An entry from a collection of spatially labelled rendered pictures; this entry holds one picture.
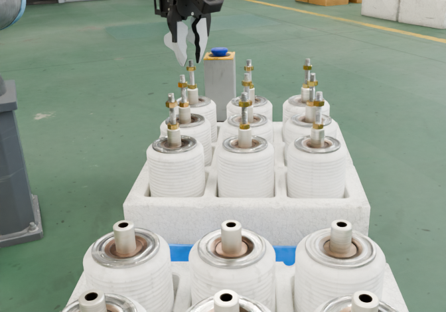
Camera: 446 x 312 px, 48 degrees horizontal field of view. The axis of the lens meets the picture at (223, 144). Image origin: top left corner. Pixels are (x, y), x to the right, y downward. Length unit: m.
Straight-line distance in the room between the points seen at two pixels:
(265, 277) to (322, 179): 0.30
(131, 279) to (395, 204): 0.78
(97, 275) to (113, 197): 0.69
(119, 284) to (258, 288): 0.15
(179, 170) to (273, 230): 0.18
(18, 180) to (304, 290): 0.69
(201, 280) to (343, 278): 0.15
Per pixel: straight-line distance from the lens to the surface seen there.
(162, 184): 0.82
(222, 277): 0.53
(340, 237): 0.55
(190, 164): 0.81
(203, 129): 0.92
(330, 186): 0.81
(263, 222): 0.80
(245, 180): 0.80
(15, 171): 1.08
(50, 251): 1.07
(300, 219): 0.80
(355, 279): 0.53
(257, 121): 0.93
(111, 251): 0.57
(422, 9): 3.63
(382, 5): 3.92
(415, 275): 0.98
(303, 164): 0.80
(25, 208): 1.12
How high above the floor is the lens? 0.56
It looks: 22 degrees down
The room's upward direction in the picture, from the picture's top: 2 degrees counter-clockwise
